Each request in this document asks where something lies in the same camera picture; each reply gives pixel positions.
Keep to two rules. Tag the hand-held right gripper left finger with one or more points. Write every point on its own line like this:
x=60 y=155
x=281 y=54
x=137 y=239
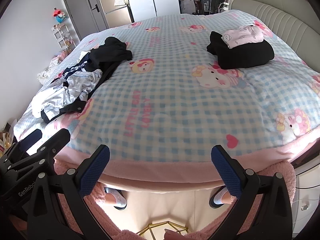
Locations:
x=95 y=170

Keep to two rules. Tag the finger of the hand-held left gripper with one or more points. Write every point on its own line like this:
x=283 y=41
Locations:
x=31 y=140
x=56 y=142

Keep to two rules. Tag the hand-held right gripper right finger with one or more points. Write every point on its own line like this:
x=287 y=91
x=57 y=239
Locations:
x=225 y=172

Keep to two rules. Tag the cartoon print pajama pants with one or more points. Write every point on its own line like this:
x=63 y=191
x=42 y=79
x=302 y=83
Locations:
x=82 y=82

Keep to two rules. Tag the yellow crinkled packaging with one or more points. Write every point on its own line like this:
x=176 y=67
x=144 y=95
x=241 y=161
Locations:
x=6 y=140

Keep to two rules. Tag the plain white garment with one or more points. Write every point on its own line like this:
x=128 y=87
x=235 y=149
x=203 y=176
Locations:
x=37 y=106

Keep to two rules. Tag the pink fuzzy robe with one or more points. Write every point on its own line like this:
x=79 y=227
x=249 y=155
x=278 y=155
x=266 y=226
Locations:
x=275 y=175

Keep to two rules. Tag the cream patterned cloth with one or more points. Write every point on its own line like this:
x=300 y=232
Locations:
x=48 y=70

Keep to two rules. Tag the white drawer cabinet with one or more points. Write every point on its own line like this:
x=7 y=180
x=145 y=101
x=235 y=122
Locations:
x=307 y=192

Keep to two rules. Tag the blue checkered cartoon blanket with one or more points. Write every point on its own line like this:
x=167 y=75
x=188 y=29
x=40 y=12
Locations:
x=175 y=100

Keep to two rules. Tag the black jacket with white lettering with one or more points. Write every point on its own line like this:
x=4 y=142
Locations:
x=110 y=52

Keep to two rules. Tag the white storage rack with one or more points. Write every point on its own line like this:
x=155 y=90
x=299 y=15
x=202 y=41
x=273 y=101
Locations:
x=62 y=37

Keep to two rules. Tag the folded black garment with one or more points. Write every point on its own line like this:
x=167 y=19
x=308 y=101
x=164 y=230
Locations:
x=245 y=55

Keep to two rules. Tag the grey door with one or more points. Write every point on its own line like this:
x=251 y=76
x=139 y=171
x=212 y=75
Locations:
x=80 y=10

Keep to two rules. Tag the folded pink printed garment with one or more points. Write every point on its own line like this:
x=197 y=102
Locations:
x=242 y=36

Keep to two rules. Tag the beige refrigerator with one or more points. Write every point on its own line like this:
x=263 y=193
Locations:
x=117 y=15

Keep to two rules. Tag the white charger plug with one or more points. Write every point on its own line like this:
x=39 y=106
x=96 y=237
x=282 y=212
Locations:
x=225 y=6

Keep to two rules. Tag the grey padded headboard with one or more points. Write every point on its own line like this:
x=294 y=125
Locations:
x=287 y=17

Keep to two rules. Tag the red blue wall decoration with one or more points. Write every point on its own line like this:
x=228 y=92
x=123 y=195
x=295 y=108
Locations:
x=60 y=15

